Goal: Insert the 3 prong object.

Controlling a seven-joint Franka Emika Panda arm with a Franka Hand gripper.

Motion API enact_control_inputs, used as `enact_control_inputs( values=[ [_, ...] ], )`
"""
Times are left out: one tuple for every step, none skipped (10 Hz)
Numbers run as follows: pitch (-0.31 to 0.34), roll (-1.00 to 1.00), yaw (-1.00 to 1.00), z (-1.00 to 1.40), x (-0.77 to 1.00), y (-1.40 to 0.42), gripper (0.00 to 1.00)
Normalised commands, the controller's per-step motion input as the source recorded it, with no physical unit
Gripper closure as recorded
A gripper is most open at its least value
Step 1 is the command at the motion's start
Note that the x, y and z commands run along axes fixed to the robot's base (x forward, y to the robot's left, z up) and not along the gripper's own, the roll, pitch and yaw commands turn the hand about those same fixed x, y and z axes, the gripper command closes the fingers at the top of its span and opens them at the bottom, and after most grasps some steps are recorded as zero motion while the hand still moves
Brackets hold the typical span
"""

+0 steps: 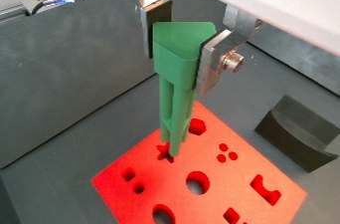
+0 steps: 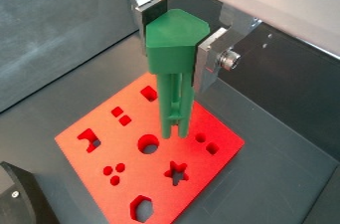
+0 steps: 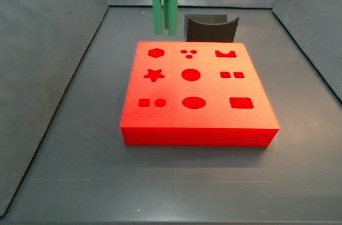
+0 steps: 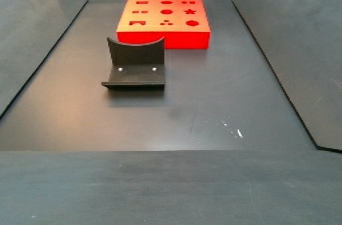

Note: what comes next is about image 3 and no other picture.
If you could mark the red block with shaped holes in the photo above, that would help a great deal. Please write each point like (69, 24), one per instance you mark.
(196, 95)

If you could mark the black curved block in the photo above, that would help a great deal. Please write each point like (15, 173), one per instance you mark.
(211, 28)

